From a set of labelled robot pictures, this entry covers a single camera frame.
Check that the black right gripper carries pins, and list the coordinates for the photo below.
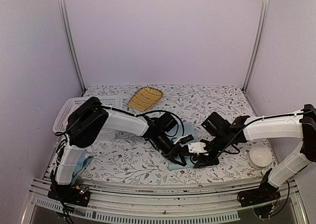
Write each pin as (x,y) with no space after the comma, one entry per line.
(206,162)

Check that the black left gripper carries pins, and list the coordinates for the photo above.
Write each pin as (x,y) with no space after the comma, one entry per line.
(174,152)

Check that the light blue towel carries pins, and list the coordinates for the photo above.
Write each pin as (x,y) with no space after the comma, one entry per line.
(188,130)

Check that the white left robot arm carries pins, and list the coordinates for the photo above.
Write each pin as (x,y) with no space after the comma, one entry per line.
(87,121)

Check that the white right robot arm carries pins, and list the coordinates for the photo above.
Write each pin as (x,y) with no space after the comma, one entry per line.
(293,138)

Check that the floral patterned table mat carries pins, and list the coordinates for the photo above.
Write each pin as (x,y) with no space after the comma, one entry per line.
(132,160)

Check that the white bowl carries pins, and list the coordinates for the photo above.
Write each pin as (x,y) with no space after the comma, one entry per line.
(259,156)

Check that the woven bamboo tray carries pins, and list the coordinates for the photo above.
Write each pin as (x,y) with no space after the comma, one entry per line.
(145,98)

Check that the blue cartoon print towel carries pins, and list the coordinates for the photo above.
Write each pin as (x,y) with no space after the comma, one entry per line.
(83,162)

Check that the white plastic mesh basket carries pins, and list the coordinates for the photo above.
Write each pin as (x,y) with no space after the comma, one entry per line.
(72,104)

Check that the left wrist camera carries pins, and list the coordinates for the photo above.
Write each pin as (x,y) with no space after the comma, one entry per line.
(183,139)

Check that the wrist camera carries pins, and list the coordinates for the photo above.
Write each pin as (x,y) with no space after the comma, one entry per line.
(183,139)
(197,148)

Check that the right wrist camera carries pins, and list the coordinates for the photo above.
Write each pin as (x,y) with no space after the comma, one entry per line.
(197,148)

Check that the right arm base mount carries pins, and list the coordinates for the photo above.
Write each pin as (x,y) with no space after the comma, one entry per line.
(264,193)

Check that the aluminium front rail frame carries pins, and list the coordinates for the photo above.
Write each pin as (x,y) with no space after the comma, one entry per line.
(206,203)

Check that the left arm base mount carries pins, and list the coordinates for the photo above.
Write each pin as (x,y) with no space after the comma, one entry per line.
(67,194)

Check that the right aluminium frame post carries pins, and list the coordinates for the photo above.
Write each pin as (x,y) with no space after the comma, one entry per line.
(258,38)

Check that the aluminium frame post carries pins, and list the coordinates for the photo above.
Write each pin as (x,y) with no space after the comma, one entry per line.
(70,43)
(258,38)

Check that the left aluminium frame post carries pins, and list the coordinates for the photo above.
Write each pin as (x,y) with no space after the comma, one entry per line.
(70,43)

